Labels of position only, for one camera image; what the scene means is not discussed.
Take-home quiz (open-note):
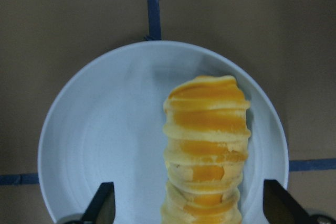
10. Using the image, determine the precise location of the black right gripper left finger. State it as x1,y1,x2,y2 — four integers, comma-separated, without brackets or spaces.
80,182,116,224

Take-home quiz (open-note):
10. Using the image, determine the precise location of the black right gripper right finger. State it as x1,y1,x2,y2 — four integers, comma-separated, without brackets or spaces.
263,179,315,223

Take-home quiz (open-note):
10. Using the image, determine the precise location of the yellow orange twisted bread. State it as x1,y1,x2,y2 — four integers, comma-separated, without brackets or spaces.
161,76,250,223

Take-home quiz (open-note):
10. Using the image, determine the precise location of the light blue plate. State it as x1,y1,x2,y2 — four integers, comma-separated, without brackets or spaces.
38,41,289,223

